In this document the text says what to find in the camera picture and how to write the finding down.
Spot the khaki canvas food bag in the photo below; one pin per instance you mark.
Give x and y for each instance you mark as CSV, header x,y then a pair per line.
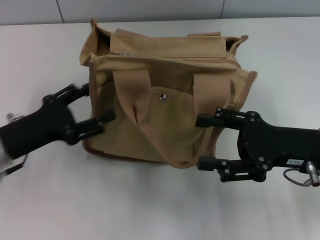
x,y
160,120

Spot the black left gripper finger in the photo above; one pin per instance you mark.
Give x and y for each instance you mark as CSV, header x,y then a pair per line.
x,y
95,123
70,93

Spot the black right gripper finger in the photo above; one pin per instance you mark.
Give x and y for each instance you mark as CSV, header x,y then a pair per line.
x,y
235,170
227,118

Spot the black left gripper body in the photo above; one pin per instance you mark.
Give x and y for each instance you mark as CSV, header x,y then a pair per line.
x,y
47,127

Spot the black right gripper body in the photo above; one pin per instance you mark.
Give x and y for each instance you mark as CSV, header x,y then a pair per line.
x,y
275,147

